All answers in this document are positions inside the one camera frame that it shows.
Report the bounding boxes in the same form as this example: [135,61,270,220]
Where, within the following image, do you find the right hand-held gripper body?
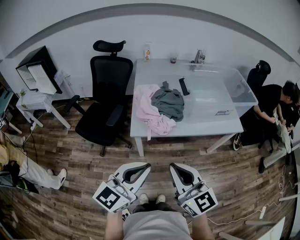
[174,181,218,218]

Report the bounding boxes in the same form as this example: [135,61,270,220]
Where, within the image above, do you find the black monitor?
[15,45,63,94]

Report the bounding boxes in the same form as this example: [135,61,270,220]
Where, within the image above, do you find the pink garment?
[133,83,177,141]

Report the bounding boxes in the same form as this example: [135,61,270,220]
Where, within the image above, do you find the grey garment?
[151,81,186,122]

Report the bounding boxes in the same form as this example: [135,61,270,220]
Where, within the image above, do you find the person's white shirt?
[123,210,193,240]

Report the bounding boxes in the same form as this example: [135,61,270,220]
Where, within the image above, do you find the black mesh office chair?
[246,60,272,91]
[65,39,134,157]

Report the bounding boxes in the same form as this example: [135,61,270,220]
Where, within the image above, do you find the white desk frame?
[217,194,300,240]

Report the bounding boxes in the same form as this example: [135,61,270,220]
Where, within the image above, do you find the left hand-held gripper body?
[92,174,137,214]

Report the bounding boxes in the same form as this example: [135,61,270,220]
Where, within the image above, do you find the silver metal stand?
[190,48,207,65]

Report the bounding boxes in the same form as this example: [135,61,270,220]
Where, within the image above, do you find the clear plastic storage bin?
[179,62,259,125]

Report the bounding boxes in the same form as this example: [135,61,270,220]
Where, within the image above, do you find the clear bottle with fruit label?
[143,42,152,62]

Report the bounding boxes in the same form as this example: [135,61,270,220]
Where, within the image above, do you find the white side desk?
[15,90,71,135]

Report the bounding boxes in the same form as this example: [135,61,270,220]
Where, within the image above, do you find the person's right forearm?
[191,214,215,240]

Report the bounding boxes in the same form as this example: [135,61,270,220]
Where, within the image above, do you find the white checked cloth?
[54,70,71,87]

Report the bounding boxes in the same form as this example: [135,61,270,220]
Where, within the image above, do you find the small potted plant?
[19,88,28,109]

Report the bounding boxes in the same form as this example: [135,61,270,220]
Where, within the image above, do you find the person's left forearm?
[104,210,125,240]

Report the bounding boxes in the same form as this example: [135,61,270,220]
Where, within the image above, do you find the person's dark trousers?
[132,202,179,213]

